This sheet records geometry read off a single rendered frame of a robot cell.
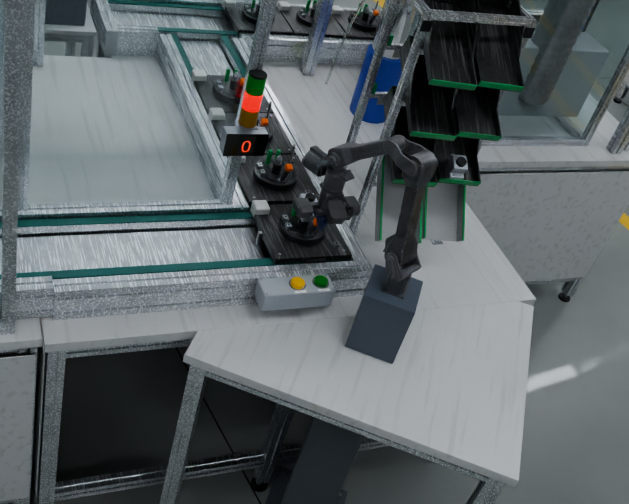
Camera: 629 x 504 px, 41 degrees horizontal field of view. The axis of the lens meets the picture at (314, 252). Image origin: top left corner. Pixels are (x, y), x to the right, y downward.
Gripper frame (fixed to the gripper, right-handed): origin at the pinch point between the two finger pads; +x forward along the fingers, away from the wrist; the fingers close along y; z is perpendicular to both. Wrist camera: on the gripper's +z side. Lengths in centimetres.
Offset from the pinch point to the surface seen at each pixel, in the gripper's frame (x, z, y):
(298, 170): 11.1, -38.8, 9.1
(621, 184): 36, -58, 173
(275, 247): 11.5, -2.9, -10.7
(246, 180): 11.0, -34.1, -10.0
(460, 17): -56, -12, 30
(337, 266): 12.9, 5.2, 5.9
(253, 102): -26.0, -18.9, -19.5
